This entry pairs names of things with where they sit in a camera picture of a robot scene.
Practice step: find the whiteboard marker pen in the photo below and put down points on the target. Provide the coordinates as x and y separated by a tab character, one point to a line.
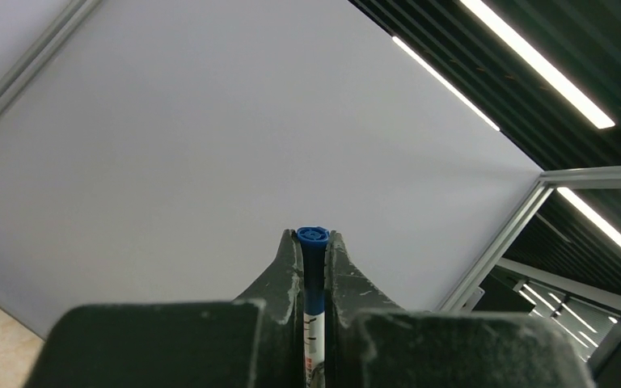
314	339

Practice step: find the blue marker cap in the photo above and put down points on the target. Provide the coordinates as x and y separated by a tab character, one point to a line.
313	241

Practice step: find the ceiling light strip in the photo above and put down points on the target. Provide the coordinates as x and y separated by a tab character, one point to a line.
587	211
450	87
539	64

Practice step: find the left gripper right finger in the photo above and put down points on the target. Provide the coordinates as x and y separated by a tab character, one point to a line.
374	342

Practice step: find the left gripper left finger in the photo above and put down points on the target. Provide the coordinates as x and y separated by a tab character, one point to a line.
253	340

